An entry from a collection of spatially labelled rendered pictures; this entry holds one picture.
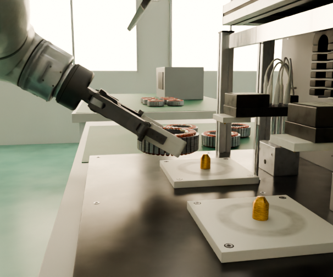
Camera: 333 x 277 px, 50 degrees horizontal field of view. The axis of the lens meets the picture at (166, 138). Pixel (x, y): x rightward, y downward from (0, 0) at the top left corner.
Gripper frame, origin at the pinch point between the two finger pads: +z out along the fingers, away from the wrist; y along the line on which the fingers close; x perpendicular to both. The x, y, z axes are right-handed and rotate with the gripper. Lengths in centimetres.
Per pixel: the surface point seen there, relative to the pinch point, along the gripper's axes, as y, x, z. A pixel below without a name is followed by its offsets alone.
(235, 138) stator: -31.0, 7.5, 25.0
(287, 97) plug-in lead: 1.8, 17.7, 15.5
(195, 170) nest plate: 1.6, -2.5, 7.4
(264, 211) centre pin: 25.2, -0.3, 8.7
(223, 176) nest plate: 5.9, -0.4, 10.8
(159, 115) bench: -133, 0, 23
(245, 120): 3.0, 10.0, 10.2
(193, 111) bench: -133, 12, 39
